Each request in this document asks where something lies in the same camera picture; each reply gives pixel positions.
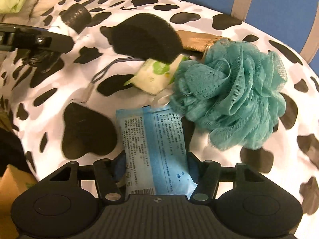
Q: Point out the beige quilted blanket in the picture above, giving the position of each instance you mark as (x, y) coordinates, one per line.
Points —
(30, 13)

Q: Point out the blue wet wipes pack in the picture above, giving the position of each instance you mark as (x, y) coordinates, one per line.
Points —
(156, 156)

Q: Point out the green white tissue pack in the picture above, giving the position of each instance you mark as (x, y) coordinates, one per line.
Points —
(155, 76)

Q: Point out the teal mesh bath loofah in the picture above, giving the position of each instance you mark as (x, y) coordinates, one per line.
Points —
(234, 94)

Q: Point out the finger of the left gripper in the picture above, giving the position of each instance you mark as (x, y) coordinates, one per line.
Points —
(14, 36)

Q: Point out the cow print blanket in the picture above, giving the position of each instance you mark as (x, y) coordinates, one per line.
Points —
(60, 113)

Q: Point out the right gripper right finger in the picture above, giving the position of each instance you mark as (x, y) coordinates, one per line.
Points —
(206, 174)

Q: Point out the black fuzzy pouch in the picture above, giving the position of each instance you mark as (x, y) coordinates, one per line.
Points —
(144, 36)

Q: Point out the gold drawstring pouch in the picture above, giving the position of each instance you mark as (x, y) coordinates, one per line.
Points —
(199, 42)

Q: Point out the black white sock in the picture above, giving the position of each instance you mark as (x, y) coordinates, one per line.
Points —
(72, 21)

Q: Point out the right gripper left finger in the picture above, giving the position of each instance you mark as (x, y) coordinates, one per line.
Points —
(107, 174)

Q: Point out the blue striped cushion right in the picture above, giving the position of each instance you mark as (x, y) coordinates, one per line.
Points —
(293, 22)

